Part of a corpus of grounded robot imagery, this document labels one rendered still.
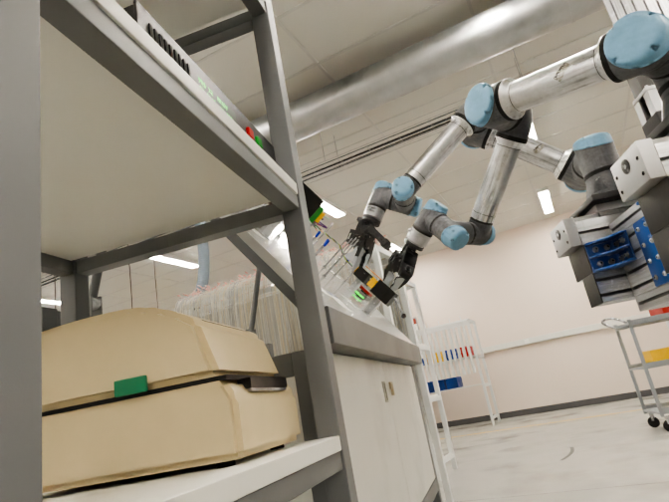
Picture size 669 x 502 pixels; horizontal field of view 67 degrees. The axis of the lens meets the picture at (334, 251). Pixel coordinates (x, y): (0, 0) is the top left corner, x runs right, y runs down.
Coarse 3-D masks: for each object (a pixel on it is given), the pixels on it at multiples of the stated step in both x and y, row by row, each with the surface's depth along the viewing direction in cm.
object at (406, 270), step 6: (408, 252) 168; (414, 252) 169; (402, 258) 167; (408, 258) 166; (414, 258) 167; (402, 264) 163; (408, 264) 164; (414, 264) 165; (402, 270) 161; (408, 270) 162; (402, 276) 162; (408, 276) 161
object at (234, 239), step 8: (232, 240) 111; (240, 240) 110; (240, 248) 110; (248, 248) 109; (248, 256) 108; (256, 256) 108; (256, 264) 107; (264, 264) 107; (264, 272) 106; (272, 272) 106; (272, 280) 106; (280, 280) 105; (280, 288) 105; (288, 288) 104; (288, 296) 104; (296, 304) 103
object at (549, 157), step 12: (480, 132) 183; (492, 132) 183; (468, 144) 192; (480, 144) 187; (492, 144) 186; (528, 144) 180; (540, 144) 180; (528, 156) 181; (540, 156) 179; (552, 156) 178; (564, 156) 176; (552, 168) 179; (564, 168) 175; (564, 180) 179; (576, 180) 175
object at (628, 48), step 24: (624, 24) 108; (648, 24) 104; (600, 48) 113; (624, 48) 108; (648, 48) 104; (552, 72) 125; (576, 72) 120; (600, 72) 115; (624, 72) 112; (648, 72) 111; (480, 96) 140; (504, 96) 136; (528, 96) 131; (552, 96) 128; (480, 120) 141; (504, 120) 140
